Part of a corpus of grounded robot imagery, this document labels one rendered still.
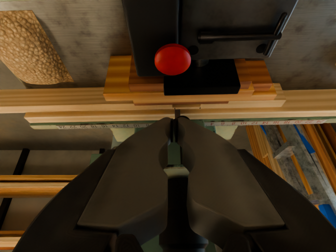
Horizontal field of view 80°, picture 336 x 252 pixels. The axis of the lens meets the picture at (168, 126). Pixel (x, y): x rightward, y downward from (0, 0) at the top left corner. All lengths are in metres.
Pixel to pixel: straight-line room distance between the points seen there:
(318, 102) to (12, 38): 0.49
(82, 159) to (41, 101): 2.54
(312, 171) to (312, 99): 0.66
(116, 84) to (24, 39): 0.13
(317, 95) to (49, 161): 2.96
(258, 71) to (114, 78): 0.22
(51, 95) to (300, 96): 0.45
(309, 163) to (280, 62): 0.76
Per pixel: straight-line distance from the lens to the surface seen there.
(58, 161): 3.04
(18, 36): 0.34
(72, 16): 0.32
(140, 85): 0.27
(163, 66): 0.17
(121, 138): 0.78
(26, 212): 3.00
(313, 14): 0.35
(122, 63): 0.32
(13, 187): 2.60
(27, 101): 0.43
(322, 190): 1.08
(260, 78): 0.34
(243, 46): 0.21
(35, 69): 0.36
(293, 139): 1.13
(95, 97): 0.38
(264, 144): 2.00
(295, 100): 0.44
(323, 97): 0.47
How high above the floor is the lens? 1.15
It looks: 31 degrees down
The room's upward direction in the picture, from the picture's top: 179 degrees clockwise
